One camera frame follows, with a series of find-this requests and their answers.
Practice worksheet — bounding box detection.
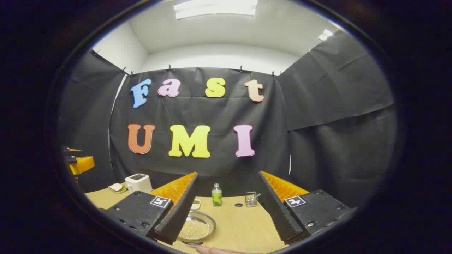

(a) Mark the large ceiling light panel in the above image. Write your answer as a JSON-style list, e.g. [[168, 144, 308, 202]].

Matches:
[[175, 0, 258, 20]]

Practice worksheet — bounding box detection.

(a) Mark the green label plastic bottle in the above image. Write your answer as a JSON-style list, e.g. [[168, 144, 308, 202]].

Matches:
[[212, 183, 222, 207]]

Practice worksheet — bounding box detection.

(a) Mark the pile of soybeans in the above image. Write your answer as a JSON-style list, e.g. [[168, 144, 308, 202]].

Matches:
[[178, 220, 210, 240]]

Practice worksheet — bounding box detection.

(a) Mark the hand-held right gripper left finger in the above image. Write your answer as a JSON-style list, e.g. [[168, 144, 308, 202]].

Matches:
[[102, 172, 199, 246]]

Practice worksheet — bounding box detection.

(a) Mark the black backdrop cloth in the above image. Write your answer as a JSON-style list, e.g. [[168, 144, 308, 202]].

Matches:
[[58, 30, 398, 208]]

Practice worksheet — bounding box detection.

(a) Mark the steel pot with black handle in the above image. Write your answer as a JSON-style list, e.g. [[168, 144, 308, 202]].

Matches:
[[177, 211, 216, 246]]

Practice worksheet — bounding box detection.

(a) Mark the white toaster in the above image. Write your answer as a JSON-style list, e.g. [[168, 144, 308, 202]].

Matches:
[[125, 174, 153, 194]]

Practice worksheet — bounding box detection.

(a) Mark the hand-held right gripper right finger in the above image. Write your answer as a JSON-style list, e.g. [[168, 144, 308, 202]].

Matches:
[[257, 171, 352, 244]]

